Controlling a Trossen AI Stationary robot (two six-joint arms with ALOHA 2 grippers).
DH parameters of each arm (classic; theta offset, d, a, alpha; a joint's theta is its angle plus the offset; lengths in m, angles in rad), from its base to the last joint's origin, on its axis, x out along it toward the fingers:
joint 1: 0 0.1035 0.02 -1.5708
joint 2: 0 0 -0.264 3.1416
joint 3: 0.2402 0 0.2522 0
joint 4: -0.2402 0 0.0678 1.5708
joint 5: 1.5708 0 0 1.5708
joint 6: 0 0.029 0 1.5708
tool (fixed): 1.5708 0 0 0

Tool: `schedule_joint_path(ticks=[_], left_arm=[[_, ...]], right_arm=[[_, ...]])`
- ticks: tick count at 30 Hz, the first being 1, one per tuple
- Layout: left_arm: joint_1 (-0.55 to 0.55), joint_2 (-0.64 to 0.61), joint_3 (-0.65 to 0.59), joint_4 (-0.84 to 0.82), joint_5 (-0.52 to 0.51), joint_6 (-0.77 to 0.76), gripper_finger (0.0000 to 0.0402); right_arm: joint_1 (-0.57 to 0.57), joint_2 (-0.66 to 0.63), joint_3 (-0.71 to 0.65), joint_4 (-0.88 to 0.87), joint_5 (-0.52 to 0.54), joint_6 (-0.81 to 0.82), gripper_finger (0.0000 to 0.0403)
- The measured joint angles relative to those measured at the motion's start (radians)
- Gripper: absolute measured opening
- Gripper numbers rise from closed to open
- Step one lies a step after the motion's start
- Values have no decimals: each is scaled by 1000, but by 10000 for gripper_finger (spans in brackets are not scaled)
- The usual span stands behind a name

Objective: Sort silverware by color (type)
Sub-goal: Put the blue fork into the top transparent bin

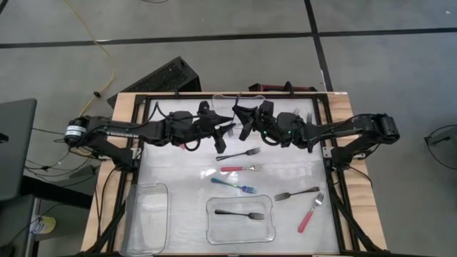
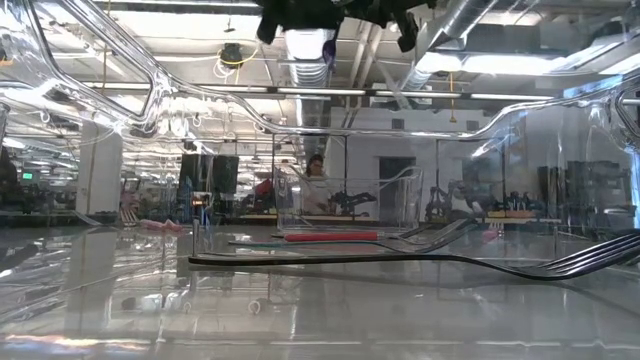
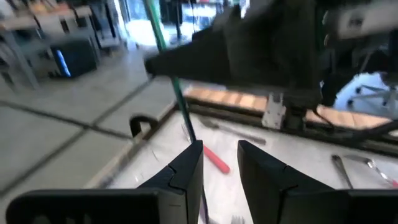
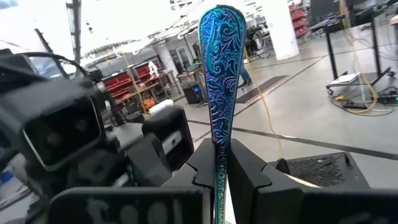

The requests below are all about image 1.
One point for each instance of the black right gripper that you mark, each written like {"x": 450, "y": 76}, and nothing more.
{"x": 266, "y": 119}

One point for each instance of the red and black toolbox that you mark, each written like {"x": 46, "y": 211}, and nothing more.
{"x": 267, "y": 87}

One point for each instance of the yellow and white tape roll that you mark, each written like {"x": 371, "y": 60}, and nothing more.
{"x": 46, "y": 225}

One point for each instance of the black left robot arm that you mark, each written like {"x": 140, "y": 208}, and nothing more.
{"x": 118, "y": 130}

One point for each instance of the black aluminium table frame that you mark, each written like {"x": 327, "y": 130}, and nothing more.
{"x": 160, "y": 96}

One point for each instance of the black side desk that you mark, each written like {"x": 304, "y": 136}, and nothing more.
{"x": 57, "y": 192}

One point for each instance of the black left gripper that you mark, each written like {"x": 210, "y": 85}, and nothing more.
{"x": 205, "y": 123}

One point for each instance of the black metal fork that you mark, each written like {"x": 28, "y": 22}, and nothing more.
{"x": 282, "y": 196}
{"x": 257, "y": 216}
{"x": 309, "y": 118}
{"x": 253, "y": 151}

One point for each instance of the clear plastic tray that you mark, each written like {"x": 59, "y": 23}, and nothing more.
{"x": 223, "y": 103}
{"x": 146, "y": 221}
{"x": 235, "y": 232}

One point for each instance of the iridescent rainbow fork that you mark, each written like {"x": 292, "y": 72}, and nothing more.
{"x": 230, "y": 132}
{"x": 228, "y": 183}

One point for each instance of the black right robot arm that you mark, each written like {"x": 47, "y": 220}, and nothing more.
{"x": 357, "y": 126}

